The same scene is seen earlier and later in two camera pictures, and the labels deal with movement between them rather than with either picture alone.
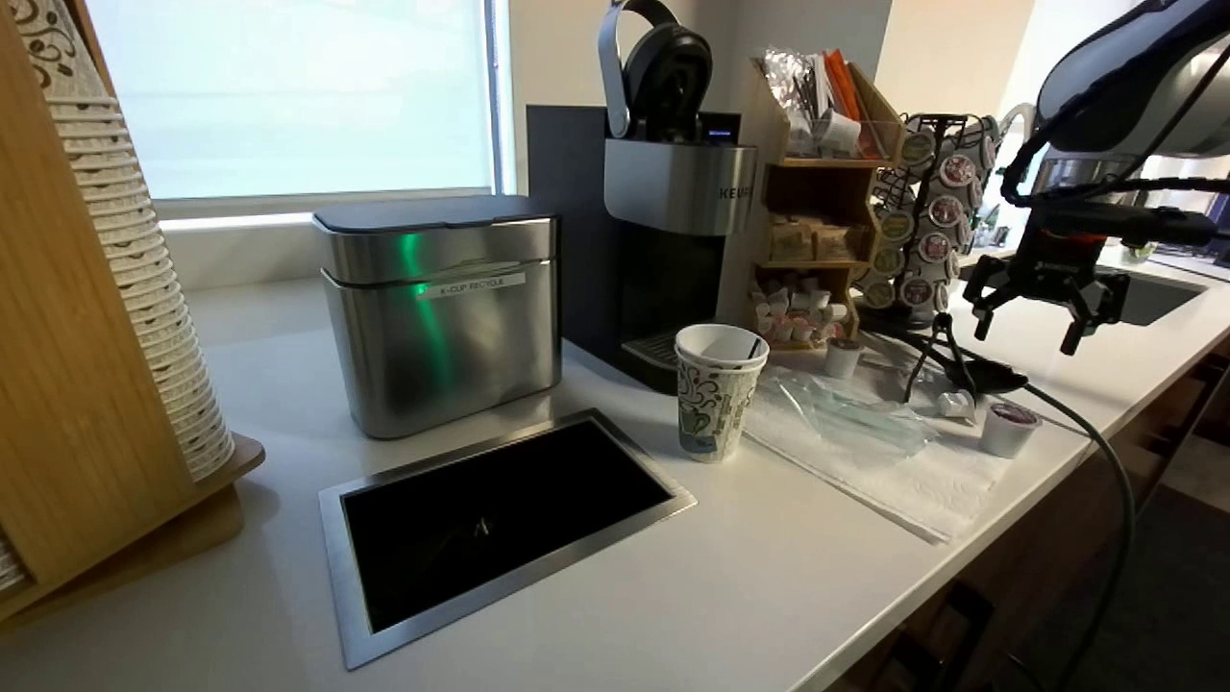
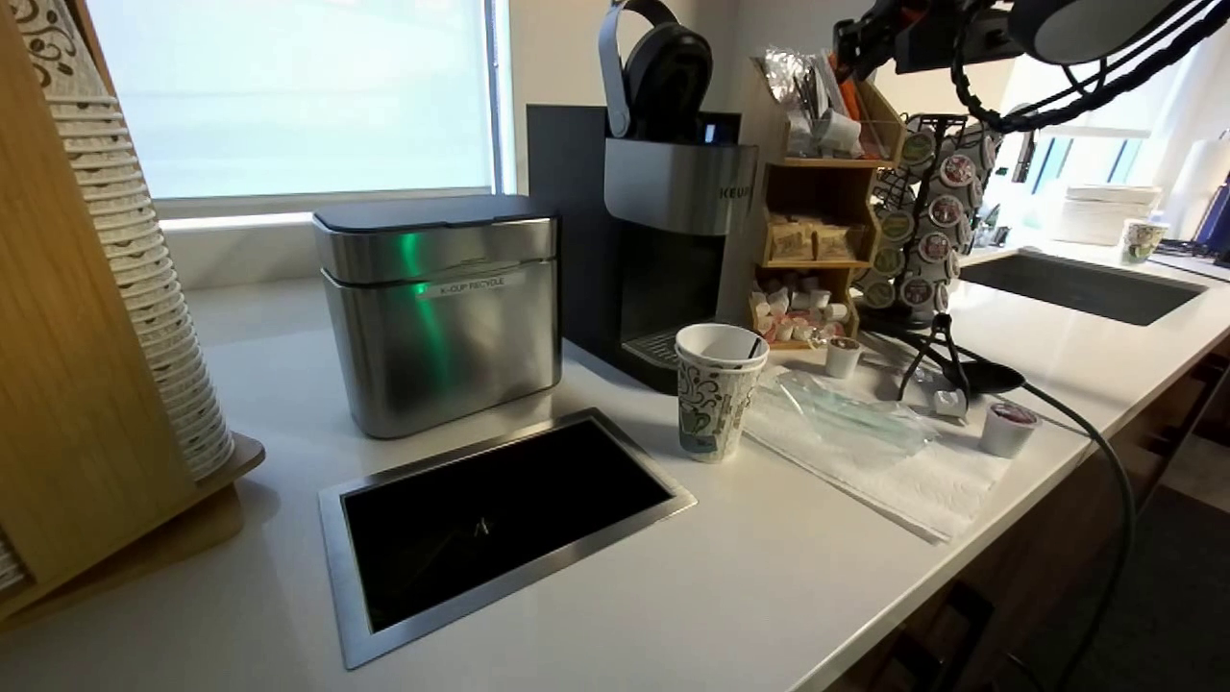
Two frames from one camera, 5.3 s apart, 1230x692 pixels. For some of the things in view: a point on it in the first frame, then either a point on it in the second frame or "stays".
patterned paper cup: (717, 377) stays
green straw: (854, 414) stays
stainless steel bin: (444, 309) stays
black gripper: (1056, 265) to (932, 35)
